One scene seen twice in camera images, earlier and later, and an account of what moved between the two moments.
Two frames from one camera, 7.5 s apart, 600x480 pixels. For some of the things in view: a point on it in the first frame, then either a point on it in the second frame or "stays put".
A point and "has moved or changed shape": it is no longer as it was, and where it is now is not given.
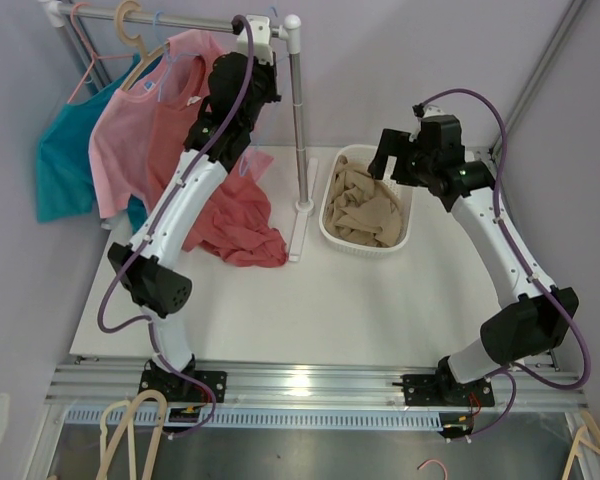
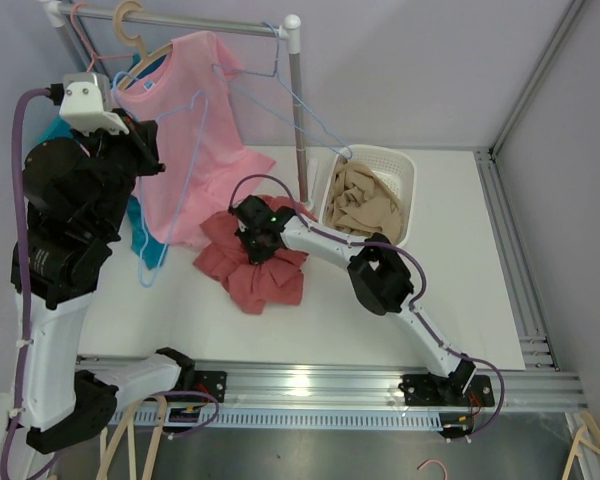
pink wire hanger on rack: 94,56 stays put
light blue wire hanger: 256,144 to 218,70
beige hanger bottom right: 579,441 stays put
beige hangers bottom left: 127,421 stays put
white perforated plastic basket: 359,213 stays put
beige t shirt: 362,210 stays put
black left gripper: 269,71 to 141,139
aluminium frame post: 569,17 stays put
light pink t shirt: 123,134 has moved or changed shape
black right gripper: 394,144 to 255,258
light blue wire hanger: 169,58 to 143,183
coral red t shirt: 235,222 to 254,286
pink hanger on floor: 434,461 stays put
